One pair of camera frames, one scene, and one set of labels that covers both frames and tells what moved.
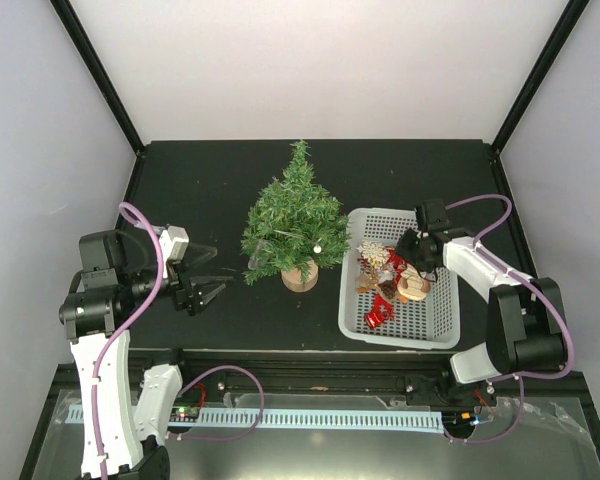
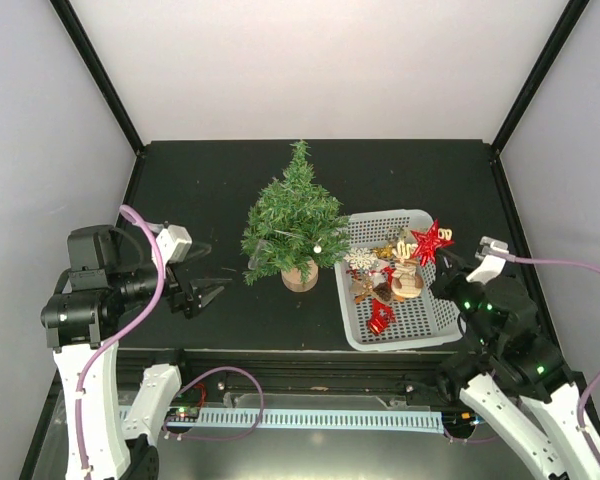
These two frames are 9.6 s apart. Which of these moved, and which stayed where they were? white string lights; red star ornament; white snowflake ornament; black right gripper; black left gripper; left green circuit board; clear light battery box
Moved: white snowflake ornament; black right gripper; red star ornament
Stayed: white string lights; clear light battery box; black left gripper; left green circuit board
